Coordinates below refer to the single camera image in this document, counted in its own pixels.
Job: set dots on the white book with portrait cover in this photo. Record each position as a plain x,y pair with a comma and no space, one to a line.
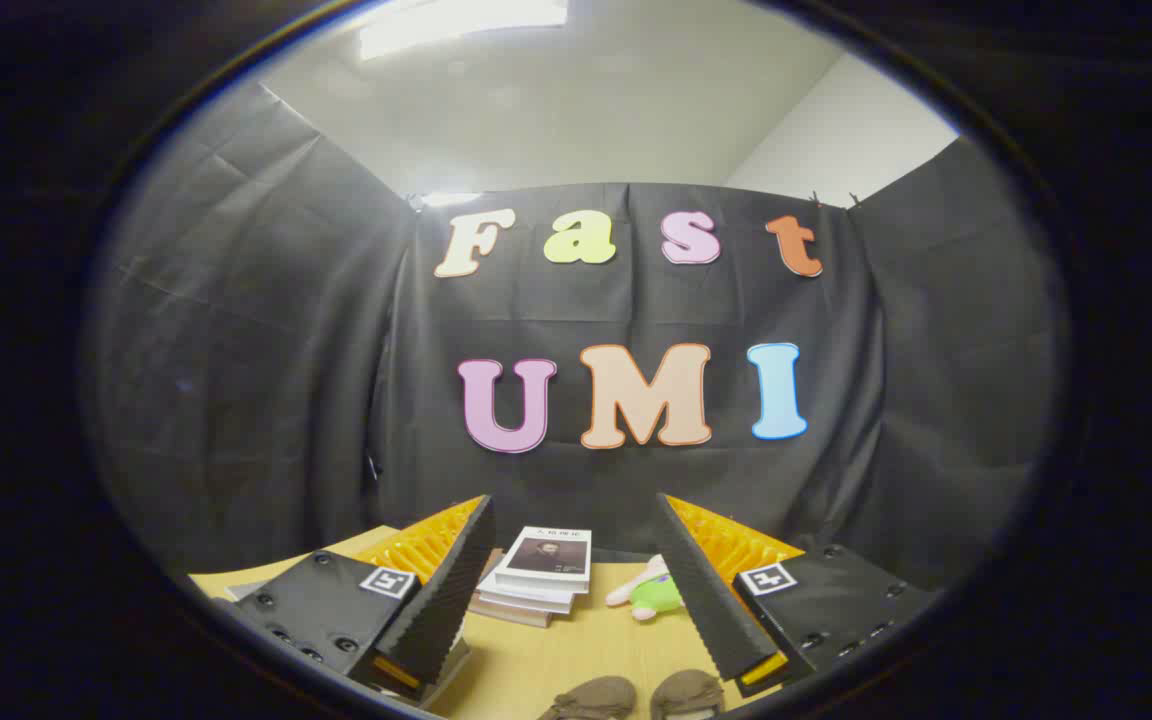
546,555

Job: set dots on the black backdrop cloth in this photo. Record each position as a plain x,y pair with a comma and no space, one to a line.
286,350

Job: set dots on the brown fuzzy shoe with bow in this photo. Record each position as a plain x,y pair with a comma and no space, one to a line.
686,693
596,697

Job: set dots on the plain white book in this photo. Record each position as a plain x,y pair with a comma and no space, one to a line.
526,597

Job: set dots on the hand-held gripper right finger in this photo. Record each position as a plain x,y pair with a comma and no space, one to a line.
701,590

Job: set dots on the green plush toy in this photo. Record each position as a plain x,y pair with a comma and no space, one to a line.
656,597

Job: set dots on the grey book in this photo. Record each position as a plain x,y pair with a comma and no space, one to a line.
506,612

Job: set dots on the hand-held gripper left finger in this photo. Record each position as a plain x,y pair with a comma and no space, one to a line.
446,590

